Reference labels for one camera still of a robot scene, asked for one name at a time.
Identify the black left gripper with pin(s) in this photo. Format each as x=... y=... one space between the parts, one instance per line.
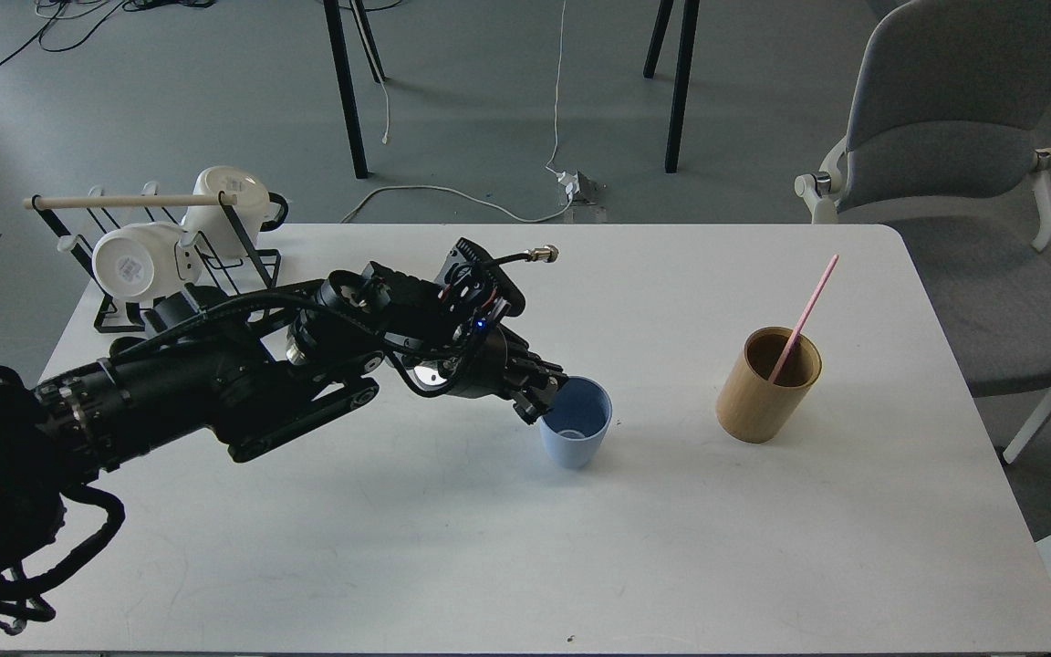
x=504 y=366

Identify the blue plastic cup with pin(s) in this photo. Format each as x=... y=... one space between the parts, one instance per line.
x=573 y=430

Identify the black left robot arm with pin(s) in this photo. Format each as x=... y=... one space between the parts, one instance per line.
x=259 y=370

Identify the white power plug adapter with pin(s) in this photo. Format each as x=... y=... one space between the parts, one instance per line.
x=578 y=187

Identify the bamboo cylindrical holder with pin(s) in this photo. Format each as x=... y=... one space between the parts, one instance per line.
x=757 y=399

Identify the white mug upper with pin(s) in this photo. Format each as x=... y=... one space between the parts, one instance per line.
x=257 y=210

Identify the white mug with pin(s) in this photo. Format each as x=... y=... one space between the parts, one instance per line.
x=140 y=262
x=257 y=210

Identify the black table leg right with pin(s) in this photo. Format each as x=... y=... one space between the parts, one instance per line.
x=683 y=69

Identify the black table leg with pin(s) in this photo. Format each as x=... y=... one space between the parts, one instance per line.
x=683 y=69
x=344 y=76

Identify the white mug lower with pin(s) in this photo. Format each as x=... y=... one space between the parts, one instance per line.
x=140 y=262

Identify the black table leg left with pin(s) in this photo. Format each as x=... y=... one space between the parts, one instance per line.
x=344 y=76

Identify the grey office chair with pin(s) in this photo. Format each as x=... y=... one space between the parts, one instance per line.
x=949 y=94

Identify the black wire mug rack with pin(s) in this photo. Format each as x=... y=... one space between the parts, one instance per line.
x=78 y=223

